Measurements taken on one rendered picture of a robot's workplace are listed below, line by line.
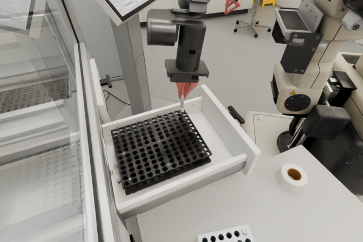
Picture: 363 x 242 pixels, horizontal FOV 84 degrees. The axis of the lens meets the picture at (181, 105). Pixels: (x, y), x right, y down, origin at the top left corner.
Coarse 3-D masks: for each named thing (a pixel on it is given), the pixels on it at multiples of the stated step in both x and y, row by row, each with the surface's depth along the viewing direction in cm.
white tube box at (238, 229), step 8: (216, 232) 46; (224, 232) 46; (232, 232) 46; (240, 232) 46; (248, 232) 46; (200, 240) 45; (208, 240) 45; (216, 240) 45; (224, 240) 45; (232, 240) 45; (240, 240) 45; (248, 240) 46
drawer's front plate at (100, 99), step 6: (90, 60) 77; (96, 66) 77; (96, 72) 71; (96, 78) 68; (96, 84) 66; (96, 90) 64; (102, 90) 71; (96, 96) 61; (102, 96) 62; (102, 102) 60; (102, 108) 60; (102, 114) 61; (108, 114) 66; (108, 120) 64
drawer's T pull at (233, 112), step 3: (228, 108) 61; (231, 108) 60; (231, 111) 59; (234, 111) 59; (231, 114) 58; (234, 114) 58; (237, 114) 58; (234, 117) 57; (237, 117) 58; (240, 117) 57; (240, 120) 57; (243, 120) 56; (240, 123) 57; (243, 123) 57
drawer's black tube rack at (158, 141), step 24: (144, 120) 58; (168, 120) 58; (120, 144) 52; (144, 144) 52; (168, 144) 52; (192, 144) 52; (120, 168) 47; (144, 168) 47; (168, 168) 47; (192, 168) 51
